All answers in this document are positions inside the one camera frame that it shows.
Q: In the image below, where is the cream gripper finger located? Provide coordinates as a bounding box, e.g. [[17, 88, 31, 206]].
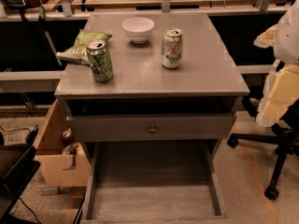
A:
[[255, 64, 299, 127], [253, 24, 277, 49]]

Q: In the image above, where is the white 7up can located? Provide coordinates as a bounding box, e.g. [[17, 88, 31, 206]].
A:
[[162, 28, 183, 69]]

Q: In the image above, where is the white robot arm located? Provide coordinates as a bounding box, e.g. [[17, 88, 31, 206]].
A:
[[254, 0, 299, 127]]

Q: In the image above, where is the grey drawer cabinet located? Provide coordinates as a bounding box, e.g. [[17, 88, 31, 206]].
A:
[[54, 12, 250, 224]]

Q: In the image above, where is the green soda can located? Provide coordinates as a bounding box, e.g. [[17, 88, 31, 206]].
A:
[[86, 39, 113, 83]]

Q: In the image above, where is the grey top drawer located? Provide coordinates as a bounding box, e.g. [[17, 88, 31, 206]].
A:
[[66, 113, 235, 143]]

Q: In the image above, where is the open grey middle drawer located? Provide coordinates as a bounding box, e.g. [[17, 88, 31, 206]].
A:
[[80, 141, 240, 224]]

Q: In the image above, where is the red can in box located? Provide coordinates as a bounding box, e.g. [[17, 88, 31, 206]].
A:
[[62, 130, 75, 145]]

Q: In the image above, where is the black office chair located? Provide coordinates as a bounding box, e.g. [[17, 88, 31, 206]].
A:
[[226, 61, 299, 202]]

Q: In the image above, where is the white bowl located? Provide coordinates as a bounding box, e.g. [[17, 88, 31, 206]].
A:
[[122, 17, 155, 44]]

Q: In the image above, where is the green chip bag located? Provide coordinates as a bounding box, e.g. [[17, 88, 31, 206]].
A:
[[56, 30, 112, 65]]

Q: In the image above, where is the cardboard box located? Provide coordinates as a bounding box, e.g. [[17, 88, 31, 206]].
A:
[[34, 100, 91, 187]]

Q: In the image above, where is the black power cable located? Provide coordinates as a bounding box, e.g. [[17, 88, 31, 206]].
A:
[[0, 124, 40, 146]]

